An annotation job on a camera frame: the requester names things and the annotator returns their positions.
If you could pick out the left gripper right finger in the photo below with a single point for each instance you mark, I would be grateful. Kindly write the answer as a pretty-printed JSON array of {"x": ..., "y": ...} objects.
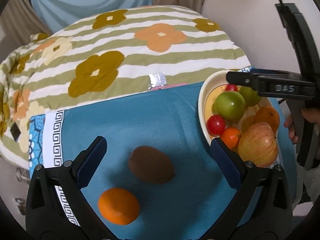
[{"x": 221, "y": 154}]

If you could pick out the small orange tangerine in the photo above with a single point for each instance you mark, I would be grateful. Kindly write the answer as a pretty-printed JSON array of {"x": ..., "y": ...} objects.
[{"x": 231, "y": 137}]

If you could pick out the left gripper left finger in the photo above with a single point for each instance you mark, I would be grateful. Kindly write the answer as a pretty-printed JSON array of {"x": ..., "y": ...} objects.
[{"x": 88, "y": 161}]

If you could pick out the left beige curtain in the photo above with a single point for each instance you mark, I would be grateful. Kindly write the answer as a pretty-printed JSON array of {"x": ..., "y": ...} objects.
[{"x": 19, "y": 21}]

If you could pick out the small black card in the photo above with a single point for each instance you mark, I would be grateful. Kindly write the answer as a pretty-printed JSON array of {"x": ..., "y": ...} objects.
[{"x": 15, "y": 132}]

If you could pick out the green apple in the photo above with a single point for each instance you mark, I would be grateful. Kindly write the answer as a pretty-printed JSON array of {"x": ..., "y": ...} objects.
[
  {"x": 250, "y": 96},
  {"x": 230, "y": 105}
]

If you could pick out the red-yellow apple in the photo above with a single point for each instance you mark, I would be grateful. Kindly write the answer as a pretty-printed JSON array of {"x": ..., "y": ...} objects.
[{"x": 258, "y": 145}]

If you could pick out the large orange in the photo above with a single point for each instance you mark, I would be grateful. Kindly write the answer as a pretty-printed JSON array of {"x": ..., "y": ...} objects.
[{"x": 119, "y": 206}]

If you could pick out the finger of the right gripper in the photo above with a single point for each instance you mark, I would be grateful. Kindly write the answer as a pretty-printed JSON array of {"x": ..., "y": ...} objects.
[
  {"x": 257, "y": 71},
  {"x": 246, "y": 79}
]

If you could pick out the floral striped quilt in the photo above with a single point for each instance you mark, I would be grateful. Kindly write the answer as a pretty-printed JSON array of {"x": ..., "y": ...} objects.
[{"x": 106, "y": 56}]

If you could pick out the cream yellow plate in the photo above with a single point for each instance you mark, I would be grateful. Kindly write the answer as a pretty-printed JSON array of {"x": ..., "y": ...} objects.
[{"x": 212, "y": 87}]

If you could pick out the blue patterned cloth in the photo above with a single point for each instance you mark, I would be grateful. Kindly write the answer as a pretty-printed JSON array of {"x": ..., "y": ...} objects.
[{"x": 197, "y": 203}]

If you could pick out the green apple right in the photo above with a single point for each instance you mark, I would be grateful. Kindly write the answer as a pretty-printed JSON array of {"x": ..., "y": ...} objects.
[{"x": 250, "y": 96}]

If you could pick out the small silver foil packet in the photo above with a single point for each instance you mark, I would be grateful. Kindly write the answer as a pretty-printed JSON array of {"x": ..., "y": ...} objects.
[{"x": 157, "y": 80}]

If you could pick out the person's right hand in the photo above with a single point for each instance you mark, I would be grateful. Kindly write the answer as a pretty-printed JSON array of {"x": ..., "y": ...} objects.
[{"x": 309, "y": 114}]

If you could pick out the brown kiwi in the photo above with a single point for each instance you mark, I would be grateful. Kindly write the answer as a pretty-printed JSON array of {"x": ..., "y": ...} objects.
[{"x": 151, "y": 165}]

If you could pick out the green apple left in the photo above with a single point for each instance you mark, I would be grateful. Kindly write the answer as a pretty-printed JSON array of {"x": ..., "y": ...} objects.
[{"x": 230, "y": 105}]

